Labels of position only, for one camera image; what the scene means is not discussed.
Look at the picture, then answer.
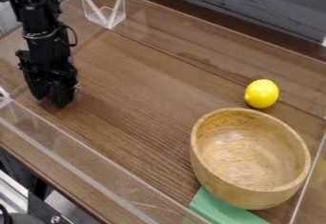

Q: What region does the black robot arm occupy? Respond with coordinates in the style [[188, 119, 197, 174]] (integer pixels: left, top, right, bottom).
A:
[[0, 0, 77, 108]]

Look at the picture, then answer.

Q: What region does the black metal stand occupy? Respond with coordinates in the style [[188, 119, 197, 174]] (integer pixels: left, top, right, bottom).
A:
[[0, 151, 73, 224]]

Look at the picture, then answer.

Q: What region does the yellow toy lemon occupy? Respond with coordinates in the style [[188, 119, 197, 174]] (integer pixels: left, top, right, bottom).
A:
[[244, 79, 280, 109]]

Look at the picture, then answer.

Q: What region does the green cloth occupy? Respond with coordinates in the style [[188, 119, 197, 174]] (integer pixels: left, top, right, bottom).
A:
[[189, 187, 271, 224]]

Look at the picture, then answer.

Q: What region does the clear acrylic corner bracket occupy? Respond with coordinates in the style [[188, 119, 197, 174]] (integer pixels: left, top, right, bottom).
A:
[[81, 0, 125, 30]]

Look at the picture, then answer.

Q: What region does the purple toy eggplant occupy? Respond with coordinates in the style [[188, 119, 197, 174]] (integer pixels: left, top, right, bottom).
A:
[[67, 56, 74, 66]]

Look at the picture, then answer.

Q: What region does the brown wooden bowl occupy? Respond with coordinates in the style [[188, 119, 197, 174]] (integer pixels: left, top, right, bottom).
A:
[[189, 108, 311, 210]]

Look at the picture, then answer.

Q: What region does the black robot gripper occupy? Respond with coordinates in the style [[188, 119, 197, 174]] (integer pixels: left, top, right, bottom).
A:
[[14, 27, 77, 108]]

